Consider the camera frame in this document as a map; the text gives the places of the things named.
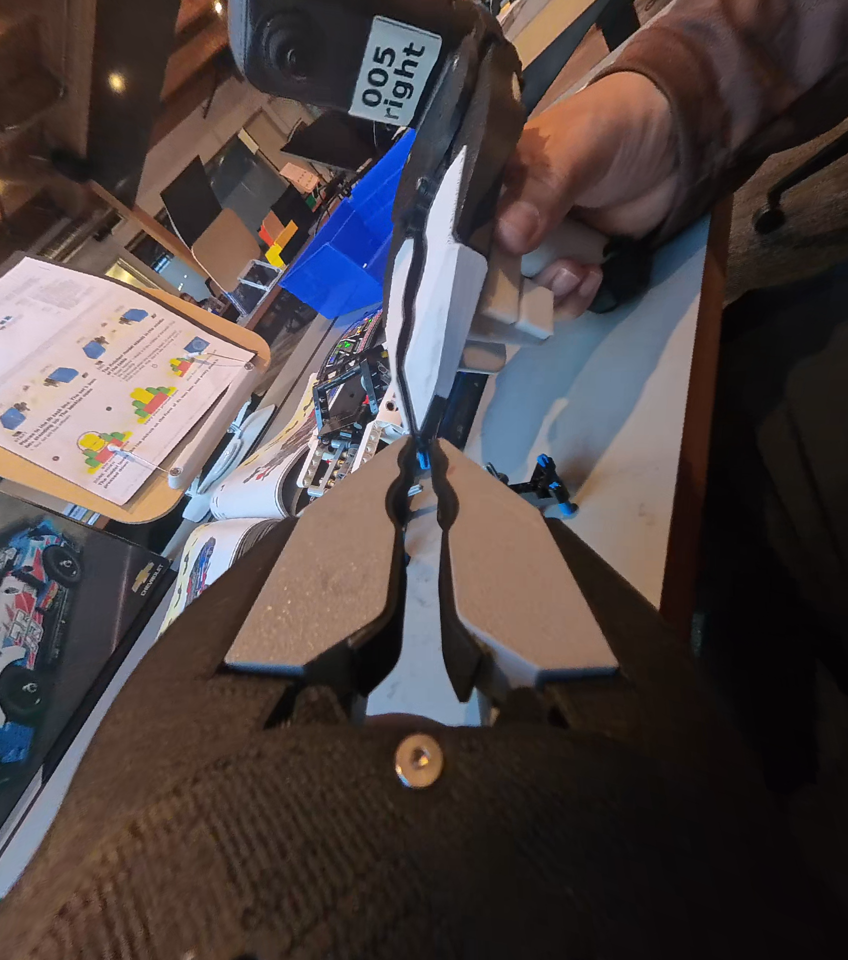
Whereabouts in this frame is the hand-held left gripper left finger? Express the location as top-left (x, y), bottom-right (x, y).
top-left (223, 438), bottom-right (412, 691)

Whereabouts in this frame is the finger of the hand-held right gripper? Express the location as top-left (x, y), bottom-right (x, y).
top-left (403, 146), bottom-right (487, 436)
top-left (385, 180), bottom-right (425, 432)

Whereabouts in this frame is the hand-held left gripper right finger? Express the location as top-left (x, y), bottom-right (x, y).
top-left (435, 442), bottom-right (620, 706)

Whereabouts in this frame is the small black toy brick assembly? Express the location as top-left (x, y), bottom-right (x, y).
top-left (484, 453), bottom-right (579, 519)

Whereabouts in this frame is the person's right forearm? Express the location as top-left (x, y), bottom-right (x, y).
top-left (592, 0), bottom-right (848, 207)

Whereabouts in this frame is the light grey desk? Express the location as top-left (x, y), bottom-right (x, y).
top-left (0, 191), bottom-right (733, 901)

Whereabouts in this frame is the person's right hand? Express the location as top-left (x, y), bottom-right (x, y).
top-left (495, 71), bottom-right (684, 320)

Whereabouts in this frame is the blue plastic bin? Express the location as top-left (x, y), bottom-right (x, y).
top-left (277, 127), bottom-right (418, 324)

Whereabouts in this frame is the black computer monitor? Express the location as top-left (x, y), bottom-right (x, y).
top-left (281, 112), bottom-right (380, 170)
top-left (160, 153), bottom-right (234, 252)

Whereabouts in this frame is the toy brick race car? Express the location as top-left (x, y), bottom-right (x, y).
top-left (304, 307), bottom-right (493, 500)

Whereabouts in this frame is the open instruction booklet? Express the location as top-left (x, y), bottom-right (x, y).
top-left (161, 371), bottom-right (320, 639)

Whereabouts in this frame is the yellow orange block stack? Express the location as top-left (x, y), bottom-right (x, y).
top-left (259, 210), bottom-right (301, 271)

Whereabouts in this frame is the rounded wooden board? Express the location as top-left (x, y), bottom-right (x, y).
top-left (0, 288), bottom-right (271, 526)

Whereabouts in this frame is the white plastic stand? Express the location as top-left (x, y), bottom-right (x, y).
top-left (184, 367), bottom-right (275, 519)

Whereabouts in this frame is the race car toy box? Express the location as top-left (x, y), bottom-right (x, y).
top-left (0, 468), bottom-right (174, 886)

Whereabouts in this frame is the printed instruction sheet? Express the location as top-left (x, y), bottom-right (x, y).
top-left (0, 256), bottom-right (256, 505)

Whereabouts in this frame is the black office chair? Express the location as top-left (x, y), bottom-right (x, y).
top-left (752, 127), bottom-right (848, 235)

